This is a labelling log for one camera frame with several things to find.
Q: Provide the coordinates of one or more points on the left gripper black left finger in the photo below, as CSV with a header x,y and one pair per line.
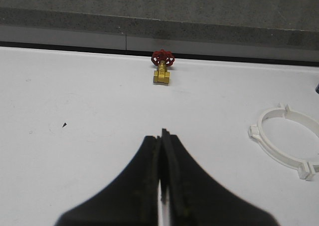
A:
x,y
131,199

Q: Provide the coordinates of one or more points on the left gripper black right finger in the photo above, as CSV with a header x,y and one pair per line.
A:
x,y
196,199

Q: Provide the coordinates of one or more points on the white half-ring clamp with tab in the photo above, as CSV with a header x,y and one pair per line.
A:
x,y
256,132

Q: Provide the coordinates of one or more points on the white half-ring pipe clamp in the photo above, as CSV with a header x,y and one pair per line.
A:
x,y
306,118

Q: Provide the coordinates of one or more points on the brass valve red handwheel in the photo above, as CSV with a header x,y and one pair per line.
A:
x,y
162,59

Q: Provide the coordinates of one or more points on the grey stone counter ledge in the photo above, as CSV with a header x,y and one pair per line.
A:
x,y
283,22

